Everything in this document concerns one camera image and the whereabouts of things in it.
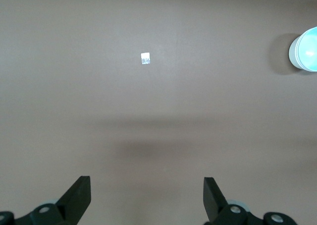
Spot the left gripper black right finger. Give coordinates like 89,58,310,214
203,177,297,225

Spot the white bowl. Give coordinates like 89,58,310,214
288,35,302,71

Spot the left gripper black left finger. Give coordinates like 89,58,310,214
0,175,91,225

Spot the brown table cover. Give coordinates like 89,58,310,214
0,0,317,225

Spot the blue bowl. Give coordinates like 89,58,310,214
296,26,317,73

